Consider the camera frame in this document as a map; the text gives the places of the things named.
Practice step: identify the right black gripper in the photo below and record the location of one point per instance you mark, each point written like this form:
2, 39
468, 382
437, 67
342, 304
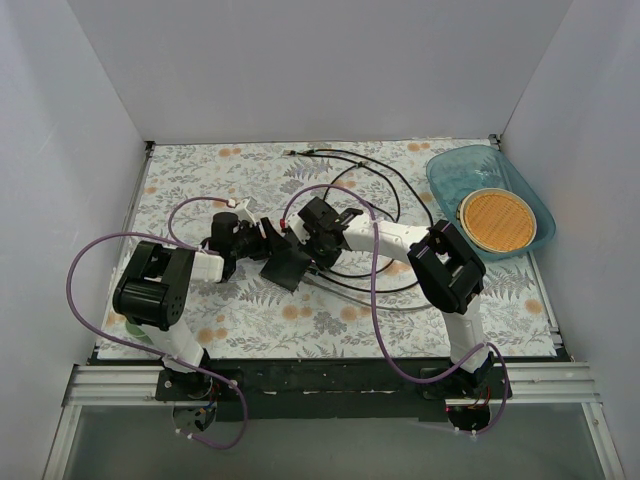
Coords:
306, 246

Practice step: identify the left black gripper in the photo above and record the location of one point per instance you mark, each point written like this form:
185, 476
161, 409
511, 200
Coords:
267, 235

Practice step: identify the teal plastic tray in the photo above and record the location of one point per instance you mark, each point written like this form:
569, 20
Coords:
456, 173

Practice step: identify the aluminium frame rail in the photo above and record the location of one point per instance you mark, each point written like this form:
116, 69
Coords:
134, 383

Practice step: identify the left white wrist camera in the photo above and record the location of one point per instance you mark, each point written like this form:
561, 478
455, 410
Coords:
242, 211

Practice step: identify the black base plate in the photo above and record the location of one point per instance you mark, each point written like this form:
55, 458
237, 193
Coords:
315, 388

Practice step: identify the floral table mat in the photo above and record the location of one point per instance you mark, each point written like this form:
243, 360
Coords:
329, 315

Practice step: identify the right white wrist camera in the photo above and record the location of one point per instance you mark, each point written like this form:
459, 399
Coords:
294, 230

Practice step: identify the green plastic cup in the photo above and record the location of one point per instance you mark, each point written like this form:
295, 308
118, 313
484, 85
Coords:
137, 333

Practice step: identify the round woven bamboo basket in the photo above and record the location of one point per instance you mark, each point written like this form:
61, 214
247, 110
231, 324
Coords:
497, 220

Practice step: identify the black network switch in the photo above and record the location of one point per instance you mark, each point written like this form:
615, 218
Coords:
287, 266

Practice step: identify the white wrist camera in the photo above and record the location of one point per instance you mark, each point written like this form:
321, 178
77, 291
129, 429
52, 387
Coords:
294, 230
242, 211

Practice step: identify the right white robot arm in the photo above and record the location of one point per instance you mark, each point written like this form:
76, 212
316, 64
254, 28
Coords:
448, 271

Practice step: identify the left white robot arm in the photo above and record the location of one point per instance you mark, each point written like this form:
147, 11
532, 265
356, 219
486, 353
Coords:
152, 292

